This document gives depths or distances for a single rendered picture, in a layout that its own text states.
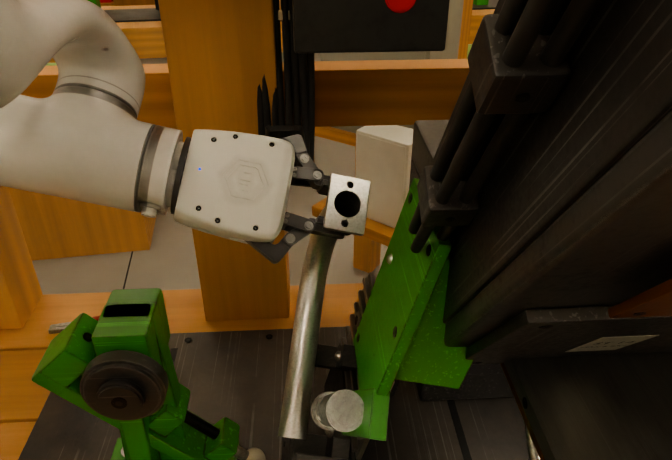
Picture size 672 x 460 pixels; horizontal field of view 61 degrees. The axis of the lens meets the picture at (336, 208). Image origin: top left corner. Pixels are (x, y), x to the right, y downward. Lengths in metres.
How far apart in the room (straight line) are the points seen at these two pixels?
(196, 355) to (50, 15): 0.57
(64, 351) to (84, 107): 0.22
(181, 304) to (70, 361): 0.47
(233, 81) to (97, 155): 0.30
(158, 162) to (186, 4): 0.29
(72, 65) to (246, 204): 0.20
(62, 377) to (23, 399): 0.35
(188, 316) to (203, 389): 0.19
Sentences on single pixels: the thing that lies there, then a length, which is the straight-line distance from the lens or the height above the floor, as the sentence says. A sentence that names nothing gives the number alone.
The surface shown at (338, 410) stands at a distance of 0.57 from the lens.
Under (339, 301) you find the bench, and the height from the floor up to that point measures 0.88.
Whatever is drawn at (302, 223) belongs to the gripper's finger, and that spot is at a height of 1.23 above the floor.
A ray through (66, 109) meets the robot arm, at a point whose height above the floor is 1.34.
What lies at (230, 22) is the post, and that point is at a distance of 0.76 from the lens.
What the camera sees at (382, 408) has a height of 1.10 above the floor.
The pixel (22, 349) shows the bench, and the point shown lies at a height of 0.88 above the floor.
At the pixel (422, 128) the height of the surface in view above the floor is 1.24.
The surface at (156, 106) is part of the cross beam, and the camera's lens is 0.91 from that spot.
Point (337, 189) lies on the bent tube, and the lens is 0.55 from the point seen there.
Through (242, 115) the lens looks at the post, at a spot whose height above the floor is 1.24.
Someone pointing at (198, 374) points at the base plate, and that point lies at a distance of 0.88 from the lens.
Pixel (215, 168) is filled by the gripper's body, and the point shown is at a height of 1.29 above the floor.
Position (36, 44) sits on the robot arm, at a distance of 0.45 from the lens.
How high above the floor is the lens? 1.52
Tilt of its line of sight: 30 degrees down
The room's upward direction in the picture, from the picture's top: straight up
